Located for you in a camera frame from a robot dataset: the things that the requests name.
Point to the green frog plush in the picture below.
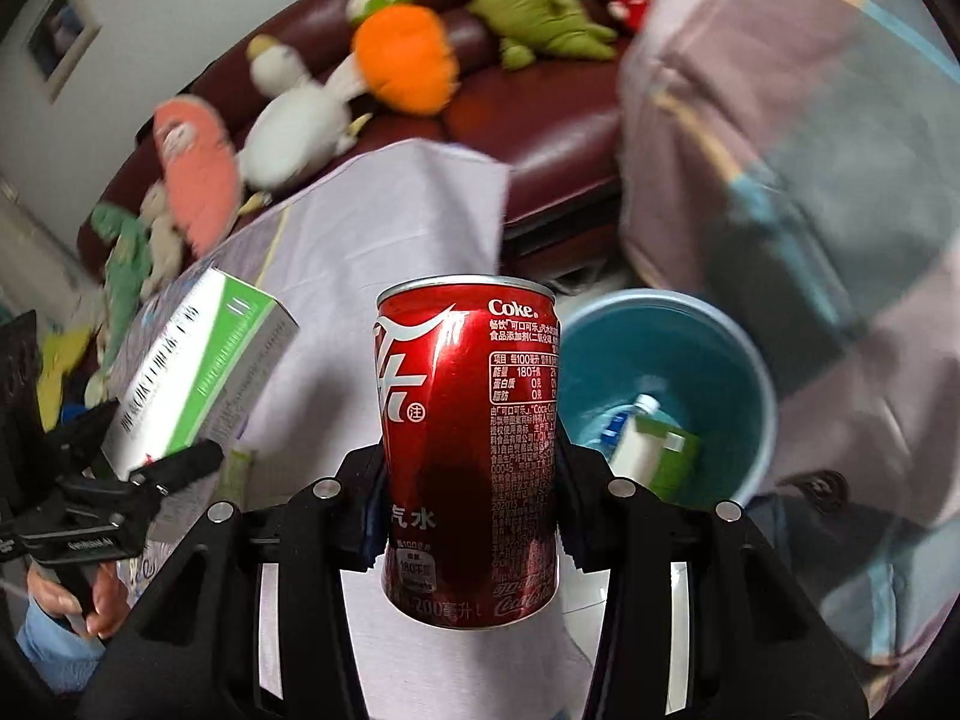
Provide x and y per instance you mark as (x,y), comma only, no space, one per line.
(532,7)

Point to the blue plastic bucket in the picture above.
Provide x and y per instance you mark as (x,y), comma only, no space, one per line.
(600,367)

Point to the dark red leather sofa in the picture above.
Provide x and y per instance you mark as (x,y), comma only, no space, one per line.
(555,120)

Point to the white goose plush toy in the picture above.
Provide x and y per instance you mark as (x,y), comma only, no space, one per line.
(292,127)

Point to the framed wall picture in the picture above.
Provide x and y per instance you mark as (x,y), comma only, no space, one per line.
(60,34)

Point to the person's left forearm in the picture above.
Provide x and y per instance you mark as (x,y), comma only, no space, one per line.
(52,645)

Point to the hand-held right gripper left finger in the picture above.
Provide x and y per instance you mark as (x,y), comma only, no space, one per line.
(373,532)

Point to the clear plastic bottle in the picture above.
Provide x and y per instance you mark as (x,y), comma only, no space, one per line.
(634,412)

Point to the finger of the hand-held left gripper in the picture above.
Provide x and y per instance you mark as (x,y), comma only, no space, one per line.
(86,431)
(180,465)

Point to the grey striped tablecloth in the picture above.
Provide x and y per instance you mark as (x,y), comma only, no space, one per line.
(375,225)

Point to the yellow plush toy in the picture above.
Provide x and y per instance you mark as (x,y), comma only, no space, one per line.
(64,367)

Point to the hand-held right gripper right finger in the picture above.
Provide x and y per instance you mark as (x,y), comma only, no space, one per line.
(592,495)

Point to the red soda can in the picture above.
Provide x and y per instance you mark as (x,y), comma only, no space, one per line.
(465,405)

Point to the mint green dinosaur plush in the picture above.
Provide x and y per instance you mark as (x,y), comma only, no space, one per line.
(124,270)

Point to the orange carrot plush toy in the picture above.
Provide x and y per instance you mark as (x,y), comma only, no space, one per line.
(405,52)

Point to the beige plush toy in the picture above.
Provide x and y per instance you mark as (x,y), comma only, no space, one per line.
(161,240)

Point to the pink plush toy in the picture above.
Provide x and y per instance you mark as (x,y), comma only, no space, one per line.
(199,172)

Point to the green and white paper box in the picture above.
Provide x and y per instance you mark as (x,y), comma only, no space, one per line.
(202,367)

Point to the green and white carton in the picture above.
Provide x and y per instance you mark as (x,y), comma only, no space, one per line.
(660,457)

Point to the plaid blanket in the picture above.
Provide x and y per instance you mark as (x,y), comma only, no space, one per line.
(787,127)

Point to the person's left hand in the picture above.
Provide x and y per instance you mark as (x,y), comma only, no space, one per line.
(112,600)

